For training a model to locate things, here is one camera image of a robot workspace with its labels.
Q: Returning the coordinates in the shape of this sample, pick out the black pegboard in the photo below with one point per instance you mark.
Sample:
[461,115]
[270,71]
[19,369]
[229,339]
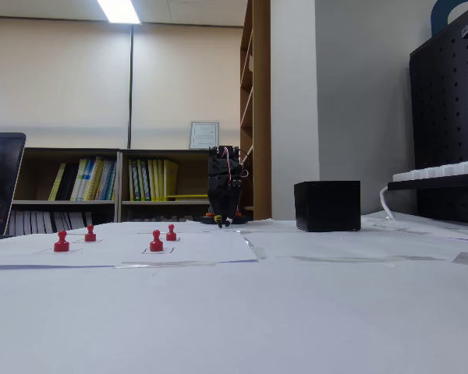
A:
[444,109]

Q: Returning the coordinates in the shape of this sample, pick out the laptop with dark screen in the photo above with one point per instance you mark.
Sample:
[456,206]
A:
[0,183]

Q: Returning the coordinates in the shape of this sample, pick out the white power strip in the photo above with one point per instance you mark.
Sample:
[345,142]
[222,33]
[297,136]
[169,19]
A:
[440,170]

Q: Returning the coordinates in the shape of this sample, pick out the framed white certificate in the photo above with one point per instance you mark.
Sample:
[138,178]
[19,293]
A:
[204,135]

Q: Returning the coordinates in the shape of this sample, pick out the black pegboard shelf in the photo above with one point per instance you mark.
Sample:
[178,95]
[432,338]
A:
[433,184]

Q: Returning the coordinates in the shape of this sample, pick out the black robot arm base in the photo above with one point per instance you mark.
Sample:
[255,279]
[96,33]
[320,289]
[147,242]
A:
[240,220]

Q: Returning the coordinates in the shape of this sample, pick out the yellow stick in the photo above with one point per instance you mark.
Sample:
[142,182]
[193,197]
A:
[187,195]

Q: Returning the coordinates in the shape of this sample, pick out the paper sheet with drawn squares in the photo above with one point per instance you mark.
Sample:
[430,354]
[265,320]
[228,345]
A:
[113,249]

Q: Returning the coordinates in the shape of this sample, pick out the rectangular ceiling light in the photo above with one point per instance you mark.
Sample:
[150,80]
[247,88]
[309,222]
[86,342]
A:
[119,11]

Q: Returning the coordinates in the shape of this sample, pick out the black open box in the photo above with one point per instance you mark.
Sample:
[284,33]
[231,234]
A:
[327,206]

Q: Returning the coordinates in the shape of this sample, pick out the wide yellow binder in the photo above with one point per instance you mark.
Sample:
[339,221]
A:
[171,179]

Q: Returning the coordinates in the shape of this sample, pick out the low wooden bookshelf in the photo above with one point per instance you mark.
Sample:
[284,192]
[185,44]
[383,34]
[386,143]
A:
[39,175]

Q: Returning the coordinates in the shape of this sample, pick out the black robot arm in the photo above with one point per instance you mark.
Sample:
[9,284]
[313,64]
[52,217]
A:
[223,159]

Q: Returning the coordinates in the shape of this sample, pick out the tall wooden bookshelf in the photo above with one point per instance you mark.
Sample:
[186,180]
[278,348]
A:
[262,117]

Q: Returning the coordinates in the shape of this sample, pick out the blue curved object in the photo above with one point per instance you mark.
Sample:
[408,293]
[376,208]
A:
[438,15]

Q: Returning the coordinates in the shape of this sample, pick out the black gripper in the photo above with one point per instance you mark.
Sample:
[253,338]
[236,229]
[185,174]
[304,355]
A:
[220,186]

